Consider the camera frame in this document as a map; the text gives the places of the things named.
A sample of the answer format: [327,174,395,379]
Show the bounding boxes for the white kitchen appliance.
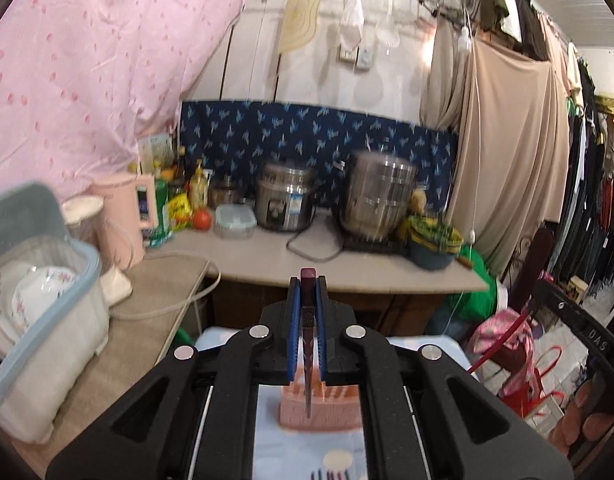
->
[61,195,134,307]

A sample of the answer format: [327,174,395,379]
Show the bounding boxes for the green bag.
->
[446,247,498,322]

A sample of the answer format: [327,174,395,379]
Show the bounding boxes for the wall socket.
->
[337,44,376,72]

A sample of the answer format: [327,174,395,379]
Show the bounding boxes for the glass food container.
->
[214,205,258,239]

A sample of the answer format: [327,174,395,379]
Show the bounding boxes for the white and green carton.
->
[137,132,175,177]

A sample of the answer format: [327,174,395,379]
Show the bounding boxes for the black chair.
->
[532,277,614,472]

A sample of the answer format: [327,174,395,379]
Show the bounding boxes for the white floral plate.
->
[0,261,38,346]

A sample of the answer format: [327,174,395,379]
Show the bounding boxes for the pink printed curtain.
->
[0,0,248,206]

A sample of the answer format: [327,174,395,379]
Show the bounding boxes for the black power cable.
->
[286,226,346,264]

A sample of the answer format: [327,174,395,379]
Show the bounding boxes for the row of hanging clothes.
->
[481,0,614,283]

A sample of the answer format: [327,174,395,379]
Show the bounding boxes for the white cord with switch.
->
[461,7,482,252]

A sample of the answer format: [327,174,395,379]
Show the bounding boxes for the yellow snack packet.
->
[167,195,194,227]

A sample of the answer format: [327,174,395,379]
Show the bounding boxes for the blue leaf print cloth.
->
[179,100,460,221]

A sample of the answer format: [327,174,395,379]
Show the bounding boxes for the pink floral bag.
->
[468,307,538,402]

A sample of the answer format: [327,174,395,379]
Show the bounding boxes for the dark wooden chair back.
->
[508,227,556,306]

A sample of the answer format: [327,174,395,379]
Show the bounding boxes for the silver rice cooker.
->
[254,160,318,233]

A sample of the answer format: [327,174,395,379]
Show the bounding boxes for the white floral bowl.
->
[12,266,78,332]

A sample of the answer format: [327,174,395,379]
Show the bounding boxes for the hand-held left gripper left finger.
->
[46,276,304,480]

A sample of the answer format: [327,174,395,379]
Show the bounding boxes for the pink electric kettle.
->
[89,172,158,272]

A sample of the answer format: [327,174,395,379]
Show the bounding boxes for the white hanging cloth bag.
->
[339,0,366,47]

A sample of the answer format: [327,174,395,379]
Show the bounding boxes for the small lidded steel pot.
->
[209,176,248,209]

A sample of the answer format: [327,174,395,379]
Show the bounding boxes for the beige wavy cutting board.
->
[277,0,326,56]

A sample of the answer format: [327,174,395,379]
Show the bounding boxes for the white skimmer ladle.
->
[375,0,400,47]

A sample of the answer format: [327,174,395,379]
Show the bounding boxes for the dark sauce bottle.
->
[174,146,188,196]

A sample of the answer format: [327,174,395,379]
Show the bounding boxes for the blue basin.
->
[404,240,460,272]

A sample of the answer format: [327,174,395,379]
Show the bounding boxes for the green leafy vegetables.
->
[399,212,465,253]

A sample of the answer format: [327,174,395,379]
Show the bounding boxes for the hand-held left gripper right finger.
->
[313,276,574,480]

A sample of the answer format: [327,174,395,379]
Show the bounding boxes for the green detergent bottle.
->
[148,177,174,248]

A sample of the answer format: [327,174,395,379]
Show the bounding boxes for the stainless steel steamer pot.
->
[339,150,420,251]

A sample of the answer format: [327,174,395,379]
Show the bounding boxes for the white power cable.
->
[112,251,222,321]

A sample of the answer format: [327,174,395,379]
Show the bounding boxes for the pink perforated utensil holder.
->
[278,365,362,433]

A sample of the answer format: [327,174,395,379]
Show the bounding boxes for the yellow oil bottle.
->
[189,160,210,211]

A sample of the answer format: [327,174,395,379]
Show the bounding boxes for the grey-blue dish storage box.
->
[0,182,112,445]

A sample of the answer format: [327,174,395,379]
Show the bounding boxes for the black induction cooktop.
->
[342,237,408,254]

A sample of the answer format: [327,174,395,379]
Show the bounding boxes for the red tote bag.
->
[502,346,564,412]

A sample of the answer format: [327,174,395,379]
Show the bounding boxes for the beige curtain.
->
[419,10,571,277]

